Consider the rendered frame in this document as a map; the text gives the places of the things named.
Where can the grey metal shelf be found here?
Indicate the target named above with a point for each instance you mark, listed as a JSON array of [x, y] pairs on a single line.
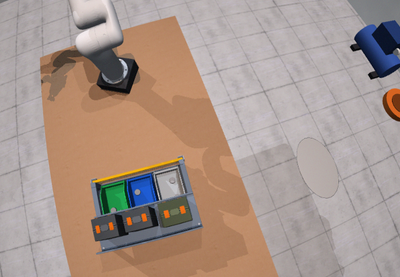
[[154, 233]]

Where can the olive green case with orange latches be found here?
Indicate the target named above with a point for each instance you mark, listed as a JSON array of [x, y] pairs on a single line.
[[174, 212]]

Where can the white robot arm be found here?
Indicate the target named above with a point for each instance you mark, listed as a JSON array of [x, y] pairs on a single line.
[[92, 43]]

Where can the green open bin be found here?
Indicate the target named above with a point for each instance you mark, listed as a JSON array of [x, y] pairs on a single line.
[[114, 195]]

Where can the dark grey case with orange latches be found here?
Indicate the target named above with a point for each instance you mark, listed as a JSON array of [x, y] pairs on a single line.
[[108, 227], [138, 219]]

